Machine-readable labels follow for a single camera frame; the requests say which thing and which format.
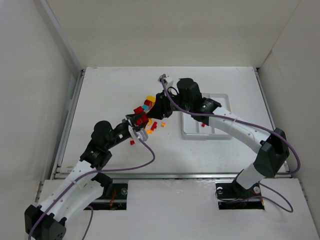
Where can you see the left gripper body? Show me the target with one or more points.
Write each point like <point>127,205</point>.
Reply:
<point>131,121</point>

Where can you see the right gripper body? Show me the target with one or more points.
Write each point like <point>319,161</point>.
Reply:
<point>159,105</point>

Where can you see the large red lego assembly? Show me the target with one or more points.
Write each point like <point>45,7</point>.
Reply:
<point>141,114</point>

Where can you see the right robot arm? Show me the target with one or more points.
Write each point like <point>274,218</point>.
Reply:
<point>269,145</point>

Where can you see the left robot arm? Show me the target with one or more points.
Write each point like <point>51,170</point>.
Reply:
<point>86,182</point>

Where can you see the large teal lego assembly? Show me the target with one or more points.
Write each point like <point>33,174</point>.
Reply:
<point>145,108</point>

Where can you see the red cross lego piece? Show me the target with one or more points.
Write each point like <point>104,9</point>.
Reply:
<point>154,126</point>

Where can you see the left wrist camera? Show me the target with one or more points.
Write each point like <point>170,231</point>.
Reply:
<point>138,135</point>

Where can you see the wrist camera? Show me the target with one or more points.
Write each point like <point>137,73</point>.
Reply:
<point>138,135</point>
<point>166,80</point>

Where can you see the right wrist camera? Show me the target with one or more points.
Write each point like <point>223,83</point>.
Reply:
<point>166,80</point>

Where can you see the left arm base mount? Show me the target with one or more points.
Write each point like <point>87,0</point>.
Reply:
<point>114,195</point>

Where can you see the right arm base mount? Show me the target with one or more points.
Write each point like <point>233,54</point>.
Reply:
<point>232,196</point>

